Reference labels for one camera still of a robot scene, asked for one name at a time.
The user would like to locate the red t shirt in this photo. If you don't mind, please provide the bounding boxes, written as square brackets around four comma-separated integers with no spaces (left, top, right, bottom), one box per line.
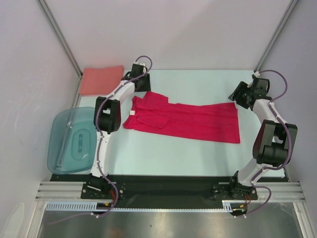
[123,92,241,144]

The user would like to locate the folded salmon pink t shirt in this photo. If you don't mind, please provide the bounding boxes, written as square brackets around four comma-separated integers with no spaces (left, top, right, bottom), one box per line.
[79,65,124,96]

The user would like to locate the white slotted cable duct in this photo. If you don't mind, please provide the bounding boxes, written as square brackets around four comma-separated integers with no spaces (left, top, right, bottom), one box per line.
[46,199,261,213]

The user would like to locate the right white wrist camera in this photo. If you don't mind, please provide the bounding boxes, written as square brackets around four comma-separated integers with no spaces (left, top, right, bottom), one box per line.
[252,71,260,78]

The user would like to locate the teal transparent plastic bin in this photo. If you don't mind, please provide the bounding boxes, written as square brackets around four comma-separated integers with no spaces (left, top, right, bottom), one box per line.
[47,107,97,175]

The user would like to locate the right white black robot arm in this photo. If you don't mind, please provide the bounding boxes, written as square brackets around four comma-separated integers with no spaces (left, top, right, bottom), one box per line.
[227,74,298,200]

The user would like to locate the left aluminium frame post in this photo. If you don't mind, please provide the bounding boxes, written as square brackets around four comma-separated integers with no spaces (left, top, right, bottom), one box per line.
[36,0,83,78]

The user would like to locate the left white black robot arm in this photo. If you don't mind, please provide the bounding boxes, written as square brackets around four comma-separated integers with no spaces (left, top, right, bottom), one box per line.
[81,62,151,199]

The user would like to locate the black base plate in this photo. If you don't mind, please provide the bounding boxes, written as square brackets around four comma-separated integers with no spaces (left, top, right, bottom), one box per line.
[51,174,290,209]

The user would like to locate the aluminium frame post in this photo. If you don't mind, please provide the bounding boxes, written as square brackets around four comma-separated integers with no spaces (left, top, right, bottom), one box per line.
[253,0,300,72]
[36,0,83,78]

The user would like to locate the right aluminium frame post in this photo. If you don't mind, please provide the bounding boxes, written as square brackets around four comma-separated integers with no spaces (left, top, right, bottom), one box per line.
[253,0,300,72]

